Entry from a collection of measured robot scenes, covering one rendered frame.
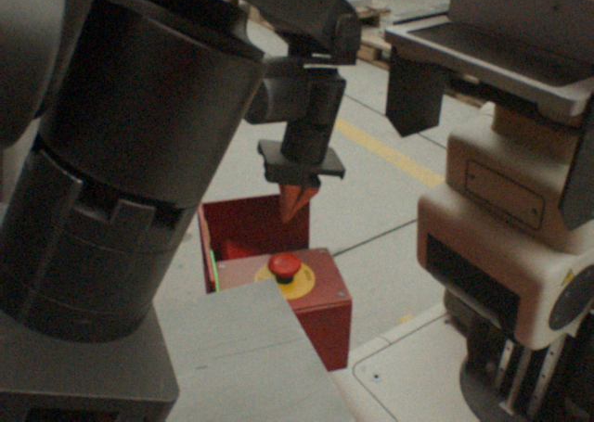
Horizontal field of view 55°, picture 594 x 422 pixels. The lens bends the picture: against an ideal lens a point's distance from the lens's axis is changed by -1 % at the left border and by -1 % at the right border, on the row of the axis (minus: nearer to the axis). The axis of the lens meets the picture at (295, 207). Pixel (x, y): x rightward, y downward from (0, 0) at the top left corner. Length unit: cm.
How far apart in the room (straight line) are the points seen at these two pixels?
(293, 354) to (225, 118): 17
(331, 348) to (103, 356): 54
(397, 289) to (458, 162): 111
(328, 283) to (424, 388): 60
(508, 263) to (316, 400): 50
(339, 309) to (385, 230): 146
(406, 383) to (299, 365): 95
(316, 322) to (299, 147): 20
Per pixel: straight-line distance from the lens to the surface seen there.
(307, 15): 16
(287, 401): 30
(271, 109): 61
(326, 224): 213
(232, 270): 71
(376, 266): 196
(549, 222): 75
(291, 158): 70
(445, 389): 126
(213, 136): 17
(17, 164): 81
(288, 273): 66
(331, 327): 69
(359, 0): 439
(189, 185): 18
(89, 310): 19
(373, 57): 367
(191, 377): 31
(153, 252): 19
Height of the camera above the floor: 123
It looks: 34 degrees down
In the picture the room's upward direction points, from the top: straight up
